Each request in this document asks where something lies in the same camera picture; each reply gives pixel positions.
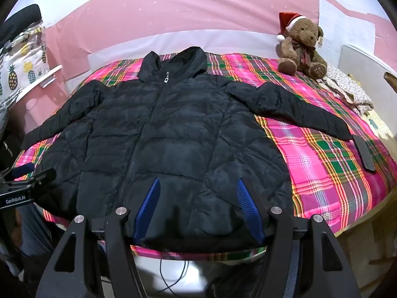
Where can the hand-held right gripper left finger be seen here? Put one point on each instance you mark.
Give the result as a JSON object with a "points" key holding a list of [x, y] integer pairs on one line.
{"points": [[149, 205]]}

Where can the pineapple print cloth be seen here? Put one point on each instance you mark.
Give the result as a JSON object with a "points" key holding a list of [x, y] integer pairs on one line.
{"points": [[18, 65]]}

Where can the black puffer jacket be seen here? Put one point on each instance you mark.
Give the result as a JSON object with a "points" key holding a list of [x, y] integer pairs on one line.
{"points": [[186, 136]]}

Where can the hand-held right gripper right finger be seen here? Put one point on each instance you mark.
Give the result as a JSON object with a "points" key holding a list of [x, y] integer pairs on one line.
{"points": [[248, 205]]}

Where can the pink plaid blanket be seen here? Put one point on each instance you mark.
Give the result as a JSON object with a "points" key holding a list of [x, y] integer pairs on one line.
{"points": [[316, 161]]}

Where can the person's jeans leg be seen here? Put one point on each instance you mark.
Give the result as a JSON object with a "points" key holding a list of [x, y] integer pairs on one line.
{"points": [[34, 232]]}

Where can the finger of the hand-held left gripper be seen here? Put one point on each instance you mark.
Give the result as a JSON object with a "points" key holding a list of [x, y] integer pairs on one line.
{"points": [[23, 169], [37, 180]]}

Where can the white board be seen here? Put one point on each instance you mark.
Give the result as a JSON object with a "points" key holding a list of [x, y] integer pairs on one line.
{"points": [[363, 63]]}

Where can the black cloth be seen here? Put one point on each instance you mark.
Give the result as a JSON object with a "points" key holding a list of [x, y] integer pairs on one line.
{"points": [[21, 21]]}

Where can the floral cloth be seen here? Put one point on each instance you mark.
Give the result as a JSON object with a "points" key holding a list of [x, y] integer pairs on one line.
{"points": [[347, 88]]}

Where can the brown teddy bear, santa hat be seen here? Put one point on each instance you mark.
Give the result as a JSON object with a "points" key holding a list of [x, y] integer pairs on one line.
{"points": [[302, 46]]}

